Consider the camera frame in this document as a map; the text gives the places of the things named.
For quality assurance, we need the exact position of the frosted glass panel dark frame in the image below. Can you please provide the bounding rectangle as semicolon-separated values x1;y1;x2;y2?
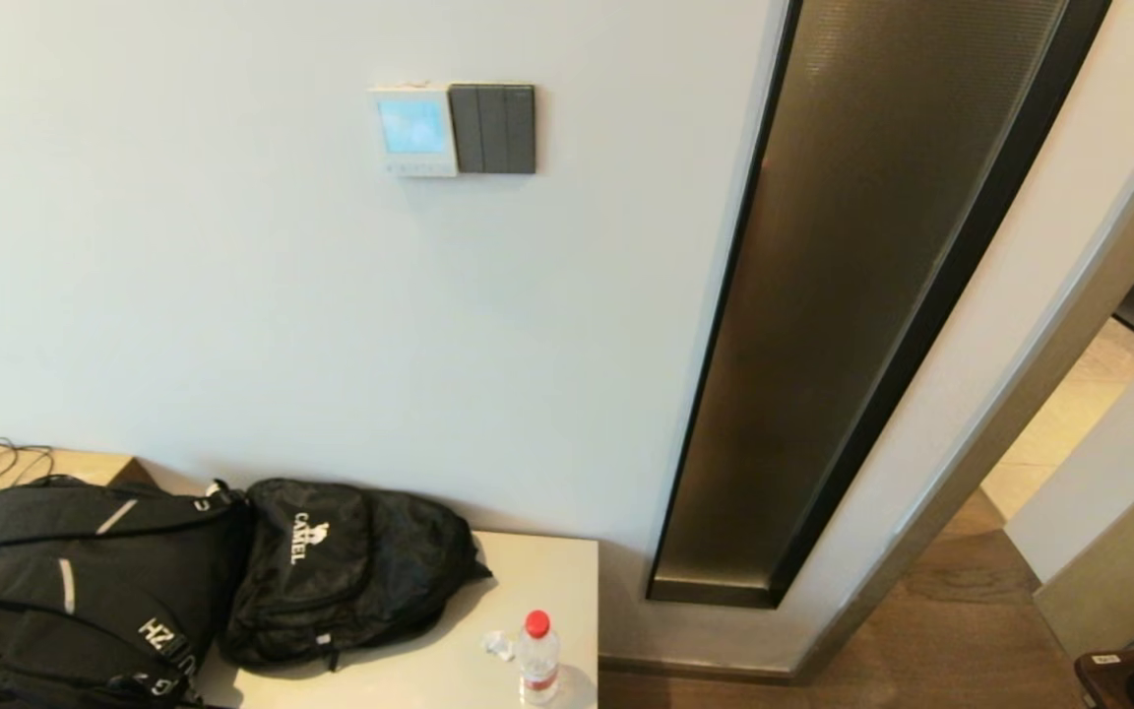
647;0;1114;609

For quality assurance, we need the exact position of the dark grey wall switch panel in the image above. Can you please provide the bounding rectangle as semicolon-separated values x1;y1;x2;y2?
448;84;537;175

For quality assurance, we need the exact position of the light wooden desk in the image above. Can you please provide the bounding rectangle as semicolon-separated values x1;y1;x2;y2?
0;438;151;513

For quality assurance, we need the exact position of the water bottle red cap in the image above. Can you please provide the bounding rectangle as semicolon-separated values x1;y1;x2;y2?
517;611;561;708

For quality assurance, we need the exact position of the beige low cabinet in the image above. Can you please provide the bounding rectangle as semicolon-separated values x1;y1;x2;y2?
193;532;600;709

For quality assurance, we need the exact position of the black Camel backpack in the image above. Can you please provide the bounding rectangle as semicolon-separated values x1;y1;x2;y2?
218;479;492;674

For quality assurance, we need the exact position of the white wall thermostat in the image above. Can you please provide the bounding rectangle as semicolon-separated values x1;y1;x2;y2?
368;85;459;179

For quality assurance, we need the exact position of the light wooden cabinet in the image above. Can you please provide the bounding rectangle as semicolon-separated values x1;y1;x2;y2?
1033;471;1134;659

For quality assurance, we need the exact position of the large black HZ backpack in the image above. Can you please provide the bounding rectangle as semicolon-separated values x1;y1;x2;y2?
0;476;253;709

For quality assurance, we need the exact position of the grey metal door frame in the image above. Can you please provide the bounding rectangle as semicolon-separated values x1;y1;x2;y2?
791;94;1134;685

